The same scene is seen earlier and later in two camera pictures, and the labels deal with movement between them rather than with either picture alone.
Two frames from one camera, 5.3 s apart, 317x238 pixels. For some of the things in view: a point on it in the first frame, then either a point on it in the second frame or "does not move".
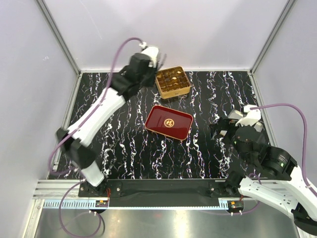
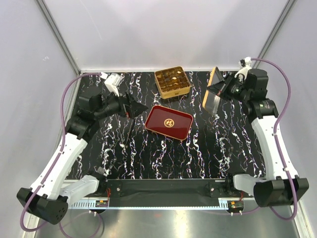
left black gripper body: (148, 80) -> (114, 105)
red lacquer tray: (172, 122) does not move
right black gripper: (226, 124) -> (227, 82)
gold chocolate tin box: (172, 82) does not move
